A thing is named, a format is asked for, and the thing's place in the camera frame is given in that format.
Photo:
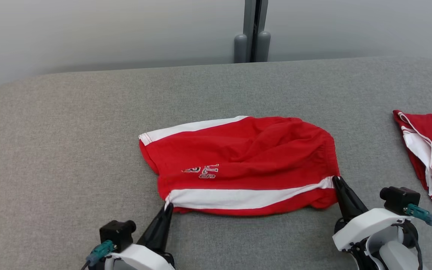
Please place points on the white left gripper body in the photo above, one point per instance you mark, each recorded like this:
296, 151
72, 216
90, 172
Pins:
141, 260

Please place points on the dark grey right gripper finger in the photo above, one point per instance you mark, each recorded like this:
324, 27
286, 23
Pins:
341, 202
354, 202

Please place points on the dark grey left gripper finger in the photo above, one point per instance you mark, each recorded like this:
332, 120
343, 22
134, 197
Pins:
164, 232
150, 232

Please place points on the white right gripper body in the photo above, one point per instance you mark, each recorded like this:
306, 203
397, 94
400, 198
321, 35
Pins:
369, 225

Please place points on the red shorts with white bands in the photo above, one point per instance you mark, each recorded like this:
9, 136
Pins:
246, 157

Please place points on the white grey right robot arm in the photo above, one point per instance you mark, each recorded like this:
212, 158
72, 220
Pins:
388, 251

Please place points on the grey partition foot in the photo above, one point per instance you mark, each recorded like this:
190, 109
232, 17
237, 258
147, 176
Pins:
240, 48
264, 47

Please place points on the white partition panel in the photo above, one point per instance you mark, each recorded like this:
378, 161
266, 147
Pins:
369, 26
107, 33

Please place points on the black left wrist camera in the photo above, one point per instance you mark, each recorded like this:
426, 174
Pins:
117, 234

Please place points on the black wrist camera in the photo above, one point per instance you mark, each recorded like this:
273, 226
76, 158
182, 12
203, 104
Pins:
117, 234
399, 200

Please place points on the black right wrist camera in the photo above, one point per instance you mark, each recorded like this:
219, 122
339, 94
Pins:
399, 200

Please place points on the teal left camera connector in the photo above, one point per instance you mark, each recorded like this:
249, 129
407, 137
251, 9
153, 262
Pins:
100, 253

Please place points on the teal camera connector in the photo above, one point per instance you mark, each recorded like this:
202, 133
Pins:
100, 253
420, 214

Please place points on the teal right camera connector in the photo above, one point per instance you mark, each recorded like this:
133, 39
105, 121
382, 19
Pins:
420, 214

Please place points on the dark partition joint post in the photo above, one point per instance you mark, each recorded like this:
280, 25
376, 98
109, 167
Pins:
255, 22

